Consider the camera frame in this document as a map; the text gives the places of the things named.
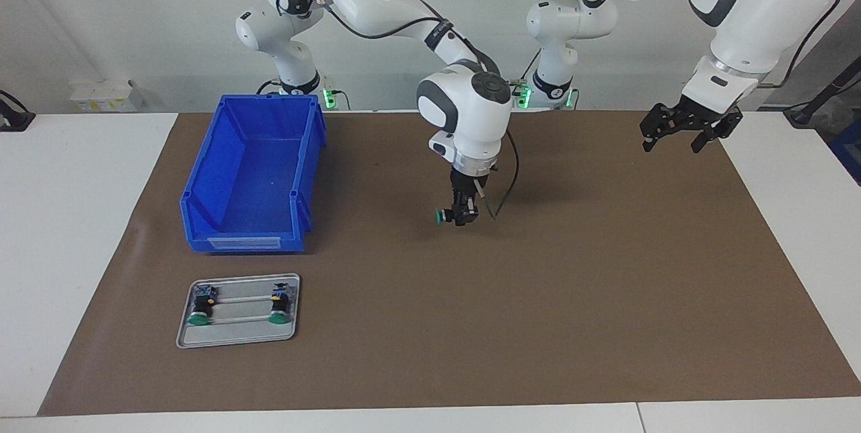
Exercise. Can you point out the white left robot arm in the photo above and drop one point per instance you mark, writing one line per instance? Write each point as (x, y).
(753, 9)

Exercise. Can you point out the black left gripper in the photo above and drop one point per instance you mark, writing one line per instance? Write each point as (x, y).
(706, 111)

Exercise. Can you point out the blue plastic storage bin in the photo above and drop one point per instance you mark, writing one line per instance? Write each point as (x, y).
(255, 171)

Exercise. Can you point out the green push button switch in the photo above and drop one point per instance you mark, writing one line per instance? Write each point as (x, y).
(440, 216)
(200, 308)
(279, 305)

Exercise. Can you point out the black stand pole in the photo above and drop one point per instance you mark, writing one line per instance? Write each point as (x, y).
(831, 90)

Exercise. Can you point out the brown table mat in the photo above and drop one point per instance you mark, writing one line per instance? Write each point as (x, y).
(471, 319)

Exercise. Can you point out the silver metal tray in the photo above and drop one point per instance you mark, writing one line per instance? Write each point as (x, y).
(239, 335)

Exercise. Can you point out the black clamp mount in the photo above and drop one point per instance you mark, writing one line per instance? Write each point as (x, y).
(13, 120)

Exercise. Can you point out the white cardboard box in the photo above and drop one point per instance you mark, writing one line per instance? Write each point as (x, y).
(101, 93)

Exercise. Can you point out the blue crate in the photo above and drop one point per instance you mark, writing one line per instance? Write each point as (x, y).
(849, 150)

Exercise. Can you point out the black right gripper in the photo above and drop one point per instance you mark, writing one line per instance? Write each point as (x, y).
(464, 184)

